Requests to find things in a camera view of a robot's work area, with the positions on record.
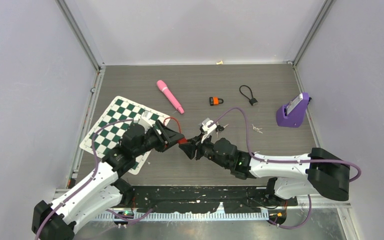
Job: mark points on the pink toy microphone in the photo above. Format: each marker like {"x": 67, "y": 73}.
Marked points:
{"x": 162, "y": 86}

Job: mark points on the black headed keys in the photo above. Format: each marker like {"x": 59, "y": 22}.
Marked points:
{"x": 220, "y": 128}

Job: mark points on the black cable padlock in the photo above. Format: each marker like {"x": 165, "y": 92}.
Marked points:
{"x": 250, "y": 97}

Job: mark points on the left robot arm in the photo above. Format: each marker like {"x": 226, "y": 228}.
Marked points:
{"x": 103, "y": 188}

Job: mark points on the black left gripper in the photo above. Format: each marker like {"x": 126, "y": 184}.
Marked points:
{"x": 171, "y": 135}

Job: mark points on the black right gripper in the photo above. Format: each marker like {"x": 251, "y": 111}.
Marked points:
{"x": 190, "y": 148}

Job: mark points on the red cable padlock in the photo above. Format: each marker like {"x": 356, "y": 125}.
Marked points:
{"x": 178, "y": 130}

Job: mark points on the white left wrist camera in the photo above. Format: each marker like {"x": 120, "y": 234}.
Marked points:
{"x": 145, "y": 120}

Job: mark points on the orange black padlock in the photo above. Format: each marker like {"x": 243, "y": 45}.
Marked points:
{"x": 214, "y": 101}

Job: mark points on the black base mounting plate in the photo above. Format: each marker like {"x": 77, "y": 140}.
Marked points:
{"x": 206, "y": 199}

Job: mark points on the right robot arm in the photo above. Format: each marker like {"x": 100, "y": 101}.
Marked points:
{"x": 317, "y": 172}

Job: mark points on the green white chessboard mat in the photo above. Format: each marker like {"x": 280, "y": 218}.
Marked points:
{"x": 106, "y": 137}

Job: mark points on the small silver keys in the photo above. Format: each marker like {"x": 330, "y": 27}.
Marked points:
{"x": 257, "y": 129}

